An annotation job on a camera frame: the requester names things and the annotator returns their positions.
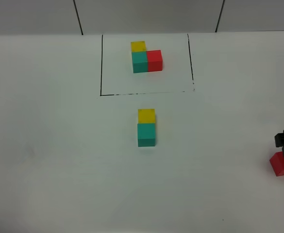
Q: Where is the template red cube block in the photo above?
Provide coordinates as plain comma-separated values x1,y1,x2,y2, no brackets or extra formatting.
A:
146,50,163,72

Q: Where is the template green cube block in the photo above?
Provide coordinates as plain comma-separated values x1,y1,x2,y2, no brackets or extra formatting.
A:
132,51,148,73

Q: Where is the template yellow cube block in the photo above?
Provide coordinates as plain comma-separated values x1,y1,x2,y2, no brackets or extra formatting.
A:
131,41,147,52

